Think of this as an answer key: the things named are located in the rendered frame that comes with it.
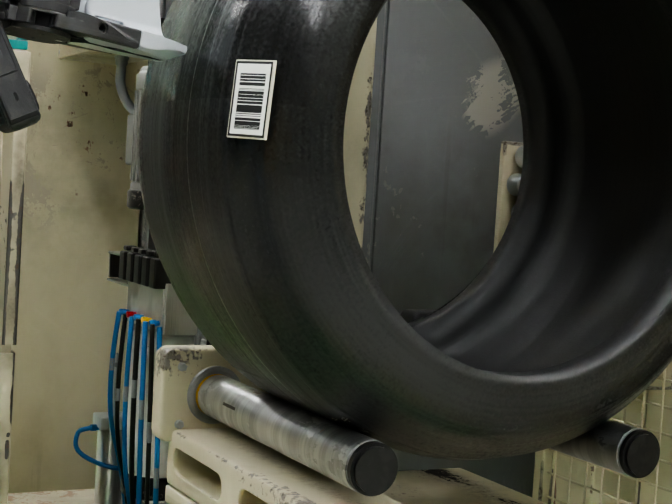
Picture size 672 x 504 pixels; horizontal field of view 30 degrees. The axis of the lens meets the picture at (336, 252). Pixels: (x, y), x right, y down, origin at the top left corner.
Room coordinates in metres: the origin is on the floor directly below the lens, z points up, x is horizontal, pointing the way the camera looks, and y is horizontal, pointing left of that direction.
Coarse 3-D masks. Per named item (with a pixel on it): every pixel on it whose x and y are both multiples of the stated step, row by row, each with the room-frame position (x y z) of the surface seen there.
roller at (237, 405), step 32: (224, 384) 1.26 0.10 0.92; (224, 416) 1.22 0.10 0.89; (256, 416) 1.16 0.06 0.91; (288, 416) 1.11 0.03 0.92; (320, 416) 1.10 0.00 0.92; (288, 448) 1.09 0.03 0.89; (320, 448) 1.04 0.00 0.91; (352, 448) 1.00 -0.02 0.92; (384, 448) 1.00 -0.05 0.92; (352, 480) 0.99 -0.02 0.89; (384, 480) 1.00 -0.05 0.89
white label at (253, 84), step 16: (240, 64) 0.96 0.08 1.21; (256, 64) 0.95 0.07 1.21; (272, 64) 0.94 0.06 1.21; (240, 80) 0.96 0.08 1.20; (256, 80) 0.95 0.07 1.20; (272, 80) 0.94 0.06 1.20; (240, 96) 0.96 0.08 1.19; (256, 96) 0.95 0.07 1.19; (240, 112) 0.96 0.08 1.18; (256, 112) 0.95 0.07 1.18; (240, 128) 0.96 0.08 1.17; (256, 128) 0.95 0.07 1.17
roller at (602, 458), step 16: (592, 432) 1.17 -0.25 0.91; (608, 432) 1.15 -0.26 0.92; (624, 432) 1.14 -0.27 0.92; (640, 432) 1.13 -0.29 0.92; (560, 448) 1.21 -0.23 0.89; (576, 448) 1.18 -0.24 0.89; (592, 448) 1.16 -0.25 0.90; (608, 448) 1.14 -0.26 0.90; (624, 448) 1.12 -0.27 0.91; (640, 448) 1.13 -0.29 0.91; (656, 448) 1.14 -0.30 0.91; (608, 464) 1.15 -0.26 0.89; (624, 464) 1.12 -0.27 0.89; (640, 464) 1.13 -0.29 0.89; (656, 464) 1.14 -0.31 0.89
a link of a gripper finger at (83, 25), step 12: (72, 12) 0.95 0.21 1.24; (36, 24) 0.95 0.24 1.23; (48, 24) 0.95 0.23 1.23; (60, 24) 0.94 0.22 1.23; (72, 24) 0.94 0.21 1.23; (84, 24) 0.95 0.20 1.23; (96, 24) 0.95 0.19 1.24; (108, 24) 0.96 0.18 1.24; (84, 36) 0.96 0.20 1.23; (96, 36) 0.95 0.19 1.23; (108, 36) 0.96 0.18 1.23; (120, 36) 0.97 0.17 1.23; (132, 36) 0.98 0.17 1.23
